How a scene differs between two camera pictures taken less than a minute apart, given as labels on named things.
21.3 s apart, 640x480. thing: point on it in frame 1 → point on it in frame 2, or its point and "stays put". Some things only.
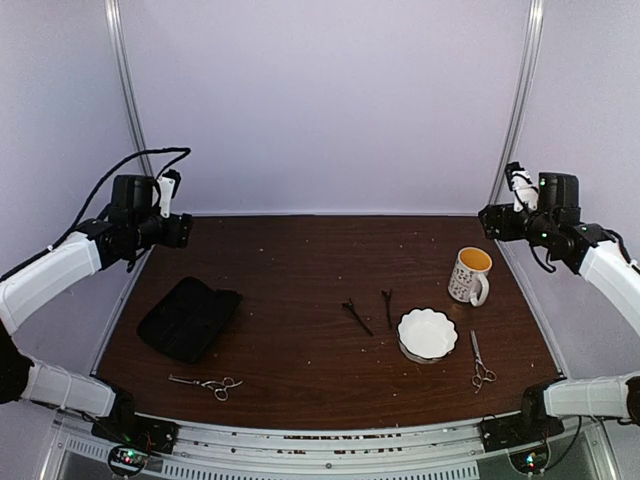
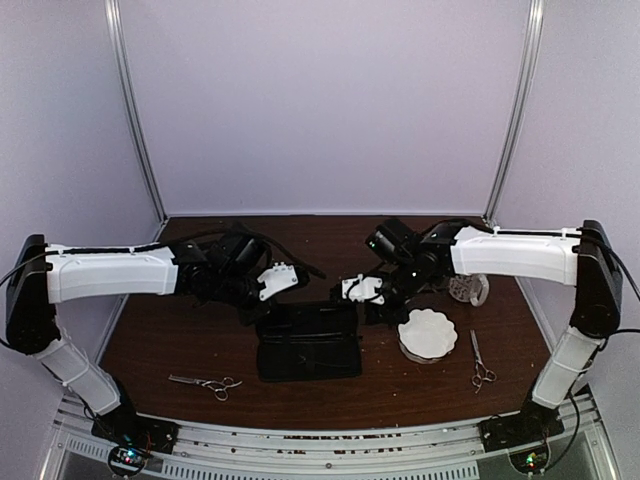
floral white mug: [469, 281] stays put
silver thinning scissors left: [220, 386] stays put
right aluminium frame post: [518, 103] stays put
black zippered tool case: [187, 316] → [308, 340]
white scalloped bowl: [425, 335] stays put
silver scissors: [482, 373] stays put
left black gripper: [178, 233] → [249, 317]
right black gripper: [494, 211] → [384, 315]
